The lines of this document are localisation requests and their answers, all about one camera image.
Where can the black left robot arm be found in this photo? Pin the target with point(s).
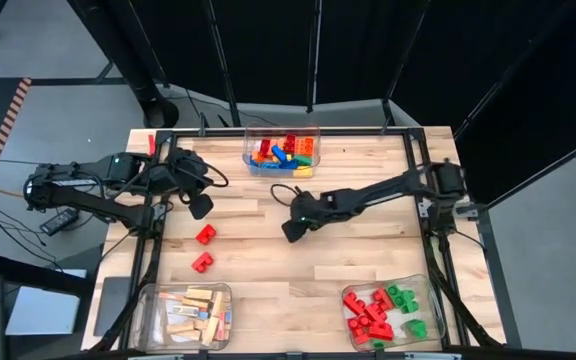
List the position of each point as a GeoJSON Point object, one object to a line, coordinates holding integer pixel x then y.
{"type": "Point", "coordinates": [88, 200]}

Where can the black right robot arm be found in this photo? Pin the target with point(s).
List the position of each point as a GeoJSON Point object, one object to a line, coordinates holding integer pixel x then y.
{"type": "Point", "coordinates": [388, 187]}

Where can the clear plastic bin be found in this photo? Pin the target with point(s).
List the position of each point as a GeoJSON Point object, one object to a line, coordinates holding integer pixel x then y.
{"type": "Point", "coordinates": [148, 320]}
{"type": "Point", "coordinates": [248, 131]}
{"type": "Point", "coordinates": [433, 310]}

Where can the orange plastic brick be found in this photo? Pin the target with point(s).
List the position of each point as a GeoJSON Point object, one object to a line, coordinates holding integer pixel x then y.
{"type": "Point", "coordinates": [274, 143]}
{"type": "Point", "coordinates": [305, 146]}
{"type": "Point", "coordinates": [257, 157]}

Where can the grey curtain pole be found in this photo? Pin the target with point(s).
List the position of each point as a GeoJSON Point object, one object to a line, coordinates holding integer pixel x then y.
{"type": "Point", "coordinates": [314, 55]}

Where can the white sheet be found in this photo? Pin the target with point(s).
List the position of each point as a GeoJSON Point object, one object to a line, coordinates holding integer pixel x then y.
{"type": "Point", "coordinates": [43, 312]}

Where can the grey metal post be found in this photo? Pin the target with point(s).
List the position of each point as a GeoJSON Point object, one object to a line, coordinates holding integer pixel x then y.
{"type": "Point", "coordinates": [499, 280]}

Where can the green plastic brick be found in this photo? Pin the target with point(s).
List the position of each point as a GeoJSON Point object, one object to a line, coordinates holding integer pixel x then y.
{"type": "Point", "coordinates": [302, 160]}

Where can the black power brick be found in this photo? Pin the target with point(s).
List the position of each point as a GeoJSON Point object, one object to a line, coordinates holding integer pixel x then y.
{"type": "Point", "coordinates": [59, 222]}

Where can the blue plastic brick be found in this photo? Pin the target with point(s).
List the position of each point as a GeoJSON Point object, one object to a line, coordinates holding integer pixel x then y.
{"type": "Point", "coordinates": [279, 153]}
{"type": "Point", "coordinates": [289, 164]}
{"type": "Point", "coordinates": [265, 165]}

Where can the green stepped plastic block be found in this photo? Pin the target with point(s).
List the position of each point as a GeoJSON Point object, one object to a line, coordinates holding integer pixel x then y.
{"type": "Point", "coordinates": [395, 292]}
{"type": "Point", "coordinates": [409, 303]}
{"type": "Point", "coordinates": [378, 344]}
{"type": "Point", "coordinates": [416, 328]}

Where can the yellow plastic brick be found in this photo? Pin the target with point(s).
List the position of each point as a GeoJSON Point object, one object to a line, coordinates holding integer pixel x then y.
{"type": "Point", "coordinates": [303, 173]}

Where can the wooden block cartoon dog end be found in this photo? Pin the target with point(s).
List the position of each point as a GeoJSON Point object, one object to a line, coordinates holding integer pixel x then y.
{"type": "Point", "coordinates": [180, 327]}

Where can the red plastic brick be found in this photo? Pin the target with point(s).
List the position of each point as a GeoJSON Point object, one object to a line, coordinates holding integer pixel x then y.
{"type": "Point", "coordinates": [264, 147]}

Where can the black curtain pole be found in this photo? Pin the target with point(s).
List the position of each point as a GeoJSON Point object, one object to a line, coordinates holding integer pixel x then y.
{"type": "Point", "coordinates": [515, 68]}
{"type": "Point", "coordinates": [403, 60]}
{"type": "Point", "coordinates": [222, 60]}

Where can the orange black hazard tape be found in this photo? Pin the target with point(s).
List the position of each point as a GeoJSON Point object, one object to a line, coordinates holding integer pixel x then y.
{"type": "Point", "coordinates": [7, 125]}

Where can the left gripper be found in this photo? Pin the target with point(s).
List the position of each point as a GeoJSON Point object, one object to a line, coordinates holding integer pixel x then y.
{"type": "Point", "coordinates": [180, 172]}

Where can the black curtain frame bar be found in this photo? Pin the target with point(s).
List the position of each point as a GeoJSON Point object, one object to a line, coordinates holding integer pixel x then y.
{"type": "Point", "coordinates": [548, 168]}

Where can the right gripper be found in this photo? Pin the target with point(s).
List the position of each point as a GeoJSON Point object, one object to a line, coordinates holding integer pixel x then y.
{"type": "Point", "coordinates": [315, 207]}

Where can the wooden block Bluey label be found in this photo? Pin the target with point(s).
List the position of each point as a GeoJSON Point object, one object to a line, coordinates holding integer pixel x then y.
{"type": "Point", "coordinates": [186, 310]}

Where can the grey flat panel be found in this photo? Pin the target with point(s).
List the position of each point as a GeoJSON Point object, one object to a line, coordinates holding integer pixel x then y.
{"type": "Point", "coordinates": [110, 305]}

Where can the black round stand base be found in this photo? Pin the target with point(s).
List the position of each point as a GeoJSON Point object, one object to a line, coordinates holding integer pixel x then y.
{"type": "Point", "coordinates": [160, 114]}

